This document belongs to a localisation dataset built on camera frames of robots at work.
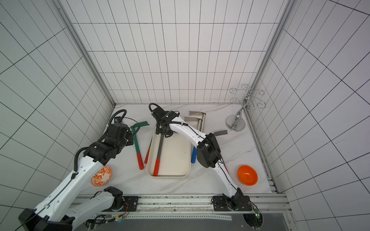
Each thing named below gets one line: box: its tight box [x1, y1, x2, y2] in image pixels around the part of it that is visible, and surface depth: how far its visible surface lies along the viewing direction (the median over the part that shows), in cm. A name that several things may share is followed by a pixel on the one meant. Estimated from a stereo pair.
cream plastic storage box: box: [146, 126, 192, 178], surface depth 91 cm
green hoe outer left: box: [130, 120, 150, 170], surface depth 90 cm
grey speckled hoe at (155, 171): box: [153, 134, 165, 177], surface depth 87 cm
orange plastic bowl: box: [237, 165, 259, 187], surface depth 81 cm
